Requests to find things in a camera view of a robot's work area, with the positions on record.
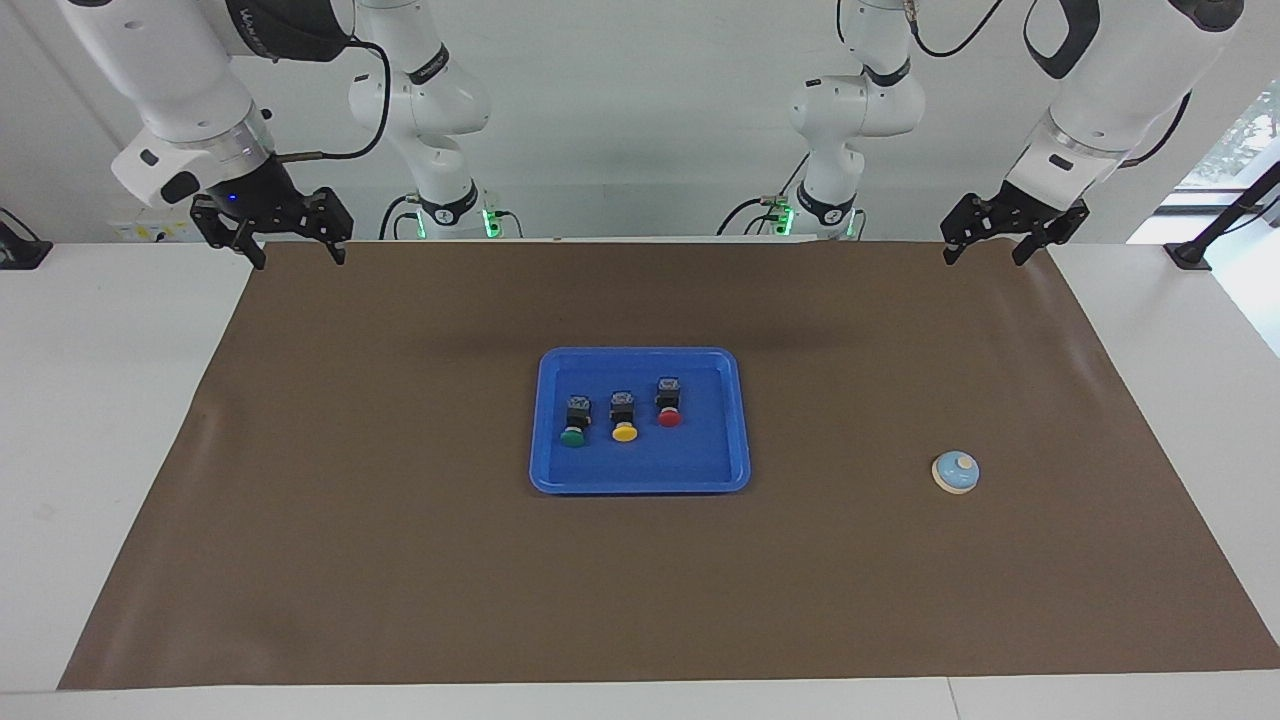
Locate blue service bell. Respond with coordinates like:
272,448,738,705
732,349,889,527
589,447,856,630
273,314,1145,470
932,451,981,496

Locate blue plastic tray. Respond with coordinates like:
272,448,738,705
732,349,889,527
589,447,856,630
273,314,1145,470
528,346,752,496

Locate black table clamp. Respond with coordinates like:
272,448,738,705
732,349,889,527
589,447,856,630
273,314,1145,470
0,207,54,271

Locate window with greenery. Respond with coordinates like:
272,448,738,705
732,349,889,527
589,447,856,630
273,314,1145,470
1175,85,1280,191

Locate brown table mat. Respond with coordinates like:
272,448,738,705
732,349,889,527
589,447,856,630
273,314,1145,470
57,237,1280,691

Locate black right base cable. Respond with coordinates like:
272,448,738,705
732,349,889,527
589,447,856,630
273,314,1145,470
378,193,421,241

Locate black base cable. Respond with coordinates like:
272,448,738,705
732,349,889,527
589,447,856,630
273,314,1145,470
378,193,421,241
716,150,811,238

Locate white wall socket box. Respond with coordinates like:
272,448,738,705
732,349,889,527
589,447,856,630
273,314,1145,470
108,205,201,243

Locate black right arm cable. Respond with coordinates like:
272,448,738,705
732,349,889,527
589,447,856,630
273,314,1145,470
275,40,392,161

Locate black camera stand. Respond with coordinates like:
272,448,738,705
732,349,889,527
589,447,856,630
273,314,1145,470
1163,160,1280,273

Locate black left base cable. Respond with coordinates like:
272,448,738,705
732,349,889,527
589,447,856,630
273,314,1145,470
716,150,811,238

